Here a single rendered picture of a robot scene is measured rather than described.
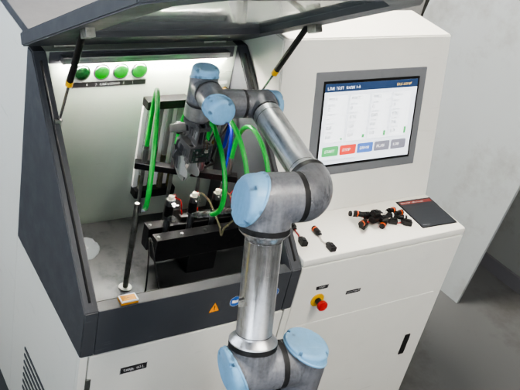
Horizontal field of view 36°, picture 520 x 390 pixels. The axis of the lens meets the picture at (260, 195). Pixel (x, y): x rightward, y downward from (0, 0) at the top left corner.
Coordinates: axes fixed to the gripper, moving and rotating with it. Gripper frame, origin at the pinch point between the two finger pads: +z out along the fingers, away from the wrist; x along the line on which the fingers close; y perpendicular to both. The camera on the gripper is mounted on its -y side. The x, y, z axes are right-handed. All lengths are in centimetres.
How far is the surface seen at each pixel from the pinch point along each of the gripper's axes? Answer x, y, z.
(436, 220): 96, 16, 22
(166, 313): -10.3, 21.5, 31.2
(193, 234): 7.6, 0.1, 22.3
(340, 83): 58, -10, -21
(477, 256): 194, -29, 92
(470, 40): 203, -87, 2
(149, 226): -4.0, -7.1, 22.3
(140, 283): -8.6, 1.1, 37.3
